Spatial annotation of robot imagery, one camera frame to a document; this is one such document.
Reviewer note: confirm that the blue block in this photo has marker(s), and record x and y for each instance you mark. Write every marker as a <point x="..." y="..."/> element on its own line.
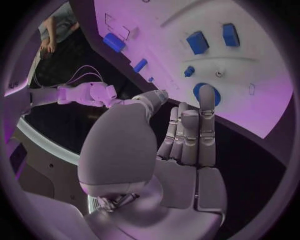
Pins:
<point x="197" y="42"/>
<point x="113" y="42"/>
<point x="230" y="35"/>

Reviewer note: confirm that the blue peg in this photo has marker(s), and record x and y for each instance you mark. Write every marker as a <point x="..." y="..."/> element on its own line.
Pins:
<point x="189" y="71"/>

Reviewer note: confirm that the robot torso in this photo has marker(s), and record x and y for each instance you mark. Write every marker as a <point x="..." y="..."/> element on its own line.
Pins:
<point x="46" y="178"/>

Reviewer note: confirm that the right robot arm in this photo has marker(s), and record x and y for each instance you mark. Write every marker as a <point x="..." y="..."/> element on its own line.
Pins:
<point x="77" y="93"/>

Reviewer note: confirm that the blue short cylinder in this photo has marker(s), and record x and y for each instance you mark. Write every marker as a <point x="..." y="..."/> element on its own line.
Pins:
<point x="140" y="65"/>

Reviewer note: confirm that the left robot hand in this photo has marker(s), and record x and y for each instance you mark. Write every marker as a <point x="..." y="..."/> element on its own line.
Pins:
<point x="122" y="150"/>

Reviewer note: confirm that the person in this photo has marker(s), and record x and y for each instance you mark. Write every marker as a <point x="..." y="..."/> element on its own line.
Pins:
<point x="61" y="24"/>

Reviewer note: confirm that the small blue plug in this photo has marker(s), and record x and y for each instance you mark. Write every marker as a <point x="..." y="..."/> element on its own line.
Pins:
<point x="151" y="79"/>

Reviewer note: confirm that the white task board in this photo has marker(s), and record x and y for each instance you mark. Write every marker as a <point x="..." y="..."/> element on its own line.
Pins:
<point x="164" y="28"/>

